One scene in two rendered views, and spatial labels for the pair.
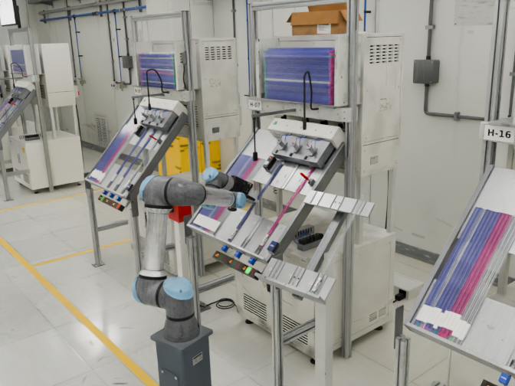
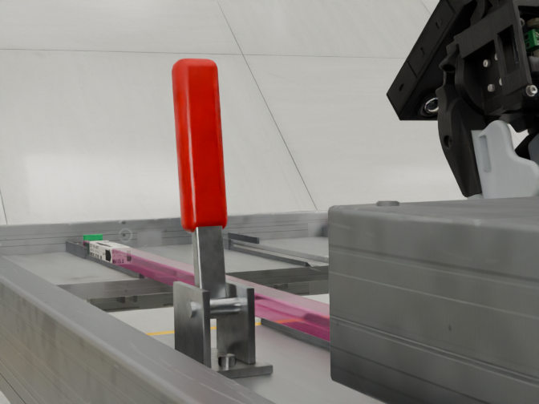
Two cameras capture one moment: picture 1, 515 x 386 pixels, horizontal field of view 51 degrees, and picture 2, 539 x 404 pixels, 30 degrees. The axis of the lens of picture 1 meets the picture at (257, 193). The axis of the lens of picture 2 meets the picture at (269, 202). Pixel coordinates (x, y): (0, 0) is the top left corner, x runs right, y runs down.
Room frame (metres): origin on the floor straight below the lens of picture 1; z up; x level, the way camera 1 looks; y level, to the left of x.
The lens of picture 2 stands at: (2.56, -0.49, 1.30)
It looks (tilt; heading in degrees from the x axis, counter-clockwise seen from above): 41 degrees down; 96
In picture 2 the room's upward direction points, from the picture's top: 21 degrees clockwise
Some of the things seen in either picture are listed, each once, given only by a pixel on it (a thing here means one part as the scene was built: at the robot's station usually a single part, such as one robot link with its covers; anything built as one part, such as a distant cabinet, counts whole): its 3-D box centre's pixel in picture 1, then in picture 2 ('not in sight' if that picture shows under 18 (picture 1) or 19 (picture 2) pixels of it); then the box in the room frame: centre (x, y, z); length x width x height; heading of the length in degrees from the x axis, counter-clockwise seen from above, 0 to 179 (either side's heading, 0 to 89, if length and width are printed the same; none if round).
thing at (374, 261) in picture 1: (312, 279); not in sight; (2.97, -0.32, 0.31); 0.70 x 0.65 x 0.62; 39
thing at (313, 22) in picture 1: (329, 15); not in sight; (3.12, -0.42, 1.82); 0.68 x 0.30 x 0.20; 39
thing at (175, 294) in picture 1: (177, 296); not in sight; (1.99, 0.34, 0.72); 0.13 x 0.12 x 0.14; 62
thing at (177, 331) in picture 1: (181, 322); not in sight; (1.99, 0.33, 0.60); 0.15 x 0.15 x 0.10
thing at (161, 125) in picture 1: (162, 184); not in sight; (3.98, 0.72, 0.66); 1.01 x 0.73 x 1.31; 129
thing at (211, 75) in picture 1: (182, 142); not in sight; (4.12, 0.57, 0.95); 1.35 x 0.82 x 1.90; 129
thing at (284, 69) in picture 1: (303, 74); not in sight; (2.85, -0.26, 1.52); 0.51 x 0.13 x 0.27; 39
